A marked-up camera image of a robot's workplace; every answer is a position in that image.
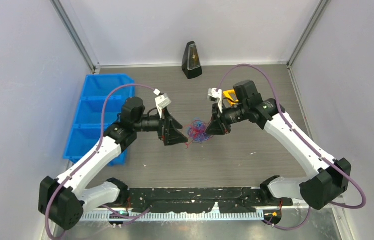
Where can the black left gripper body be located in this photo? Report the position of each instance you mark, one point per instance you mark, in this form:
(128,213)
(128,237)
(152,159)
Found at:
(162,124)

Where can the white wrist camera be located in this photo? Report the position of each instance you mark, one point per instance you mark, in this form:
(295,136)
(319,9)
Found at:
(215,95)
(161,101)

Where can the yellow triangular plastic piece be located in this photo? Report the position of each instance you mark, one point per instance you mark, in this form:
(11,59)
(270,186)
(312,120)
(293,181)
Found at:
(229,97)

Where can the perforated metal rail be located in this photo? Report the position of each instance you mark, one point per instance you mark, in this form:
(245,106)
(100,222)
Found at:
(214,215)

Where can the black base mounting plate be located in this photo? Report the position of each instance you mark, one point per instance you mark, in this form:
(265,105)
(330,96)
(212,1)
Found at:
(197,200)

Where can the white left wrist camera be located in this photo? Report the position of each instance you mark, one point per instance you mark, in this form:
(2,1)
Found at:
(161,101)

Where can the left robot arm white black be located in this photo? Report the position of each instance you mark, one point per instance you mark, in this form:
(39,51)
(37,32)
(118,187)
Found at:
(65,199)

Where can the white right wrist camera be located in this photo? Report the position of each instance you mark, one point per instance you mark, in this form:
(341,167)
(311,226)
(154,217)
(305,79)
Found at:
(215,95)

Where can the blue plastic bin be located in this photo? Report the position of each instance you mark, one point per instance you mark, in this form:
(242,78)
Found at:
(86,127)

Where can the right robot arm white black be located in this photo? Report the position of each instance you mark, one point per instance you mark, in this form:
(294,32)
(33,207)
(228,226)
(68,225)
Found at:
(326,177)

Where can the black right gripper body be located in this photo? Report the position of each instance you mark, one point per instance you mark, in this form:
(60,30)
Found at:
(228,116)

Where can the black metronome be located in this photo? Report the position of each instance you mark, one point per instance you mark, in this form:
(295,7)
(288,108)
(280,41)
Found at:
(191,66)

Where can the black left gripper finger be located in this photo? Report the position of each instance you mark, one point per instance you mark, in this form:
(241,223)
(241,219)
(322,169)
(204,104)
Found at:
(174,124)
(175,137)

